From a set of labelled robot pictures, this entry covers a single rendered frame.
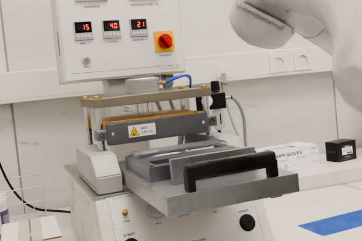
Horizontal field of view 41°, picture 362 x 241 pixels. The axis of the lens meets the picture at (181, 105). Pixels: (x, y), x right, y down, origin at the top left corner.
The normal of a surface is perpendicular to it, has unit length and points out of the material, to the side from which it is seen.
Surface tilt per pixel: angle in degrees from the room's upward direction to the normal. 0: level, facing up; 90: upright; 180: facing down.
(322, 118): 90
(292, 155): 87
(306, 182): 90
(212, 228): 65
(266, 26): 128
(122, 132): 90
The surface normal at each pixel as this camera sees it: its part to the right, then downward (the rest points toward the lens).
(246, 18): -0.60, 0.46
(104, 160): 0.15, -0.74
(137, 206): 0.27, -0.40
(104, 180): 0.35, 0.02
